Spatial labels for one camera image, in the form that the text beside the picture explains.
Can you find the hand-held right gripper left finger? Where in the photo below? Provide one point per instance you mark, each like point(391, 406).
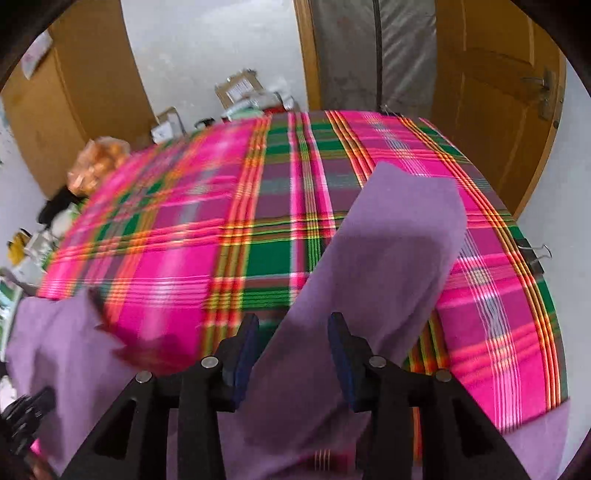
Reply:
point(244, 364)

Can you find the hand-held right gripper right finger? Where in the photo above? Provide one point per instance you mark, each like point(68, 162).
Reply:
point(341, 364)

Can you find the purple pants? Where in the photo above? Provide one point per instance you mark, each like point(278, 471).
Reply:
point(392, 254)

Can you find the pink green plaid blanket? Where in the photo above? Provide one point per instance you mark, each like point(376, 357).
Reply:
point(184, 230)

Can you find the yellow paper bag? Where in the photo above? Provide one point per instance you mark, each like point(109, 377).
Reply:
point(18, 247)

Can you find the black binder clip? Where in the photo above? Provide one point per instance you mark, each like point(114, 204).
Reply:
point(204, 123)
point(526, 251)

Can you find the black cloth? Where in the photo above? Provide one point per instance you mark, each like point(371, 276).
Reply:
point(57, 205)

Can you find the bag of oranges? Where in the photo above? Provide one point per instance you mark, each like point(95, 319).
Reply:
point(97, 166)

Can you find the white cardboard box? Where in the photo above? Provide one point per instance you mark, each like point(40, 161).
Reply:
point(166, 127)

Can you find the red bag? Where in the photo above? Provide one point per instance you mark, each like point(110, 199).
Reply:
point(274, 110)

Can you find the grey plastic parcel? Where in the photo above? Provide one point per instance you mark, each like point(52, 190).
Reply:
point(258, 104)

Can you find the brown cardboard box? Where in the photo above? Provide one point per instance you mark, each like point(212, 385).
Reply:
point(238, 87)

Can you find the grey door curtain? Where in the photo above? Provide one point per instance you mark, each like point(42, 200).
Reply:
point(351, 55)

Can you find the wooden door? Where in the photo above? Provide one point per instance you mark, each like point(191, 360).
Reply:
point(489, 92)

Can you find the wooden wardrobe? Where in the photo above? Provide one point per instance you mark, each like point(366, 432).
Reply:
point(92, 92)

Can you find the white pink plastic bag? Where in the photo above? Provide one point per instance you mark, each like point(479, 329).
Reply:
point(37, 53)

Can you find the wooden door frame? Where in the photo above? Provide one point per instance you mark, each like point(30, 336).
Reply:
point(307, 55)

